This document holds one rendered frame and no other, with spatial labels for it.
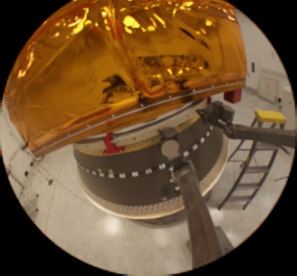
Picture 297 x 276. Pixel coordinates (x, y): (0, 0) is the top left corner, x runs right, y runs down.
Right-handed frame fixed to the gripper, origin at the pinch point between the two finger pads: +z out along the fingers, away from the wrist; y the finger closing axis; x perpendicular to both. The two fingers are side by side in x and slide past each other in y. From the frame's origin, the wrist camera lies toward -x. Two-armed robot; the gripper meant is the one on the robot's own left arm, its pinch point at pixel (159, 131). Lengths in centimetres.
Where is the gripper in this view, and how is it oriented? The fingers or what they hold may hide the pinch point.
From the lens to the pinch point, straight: 51.2
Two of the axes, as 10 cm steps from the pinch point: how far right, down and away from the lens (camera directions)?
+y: -9.2, 3.7, -1.3
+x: 2.0, 7.2, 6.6
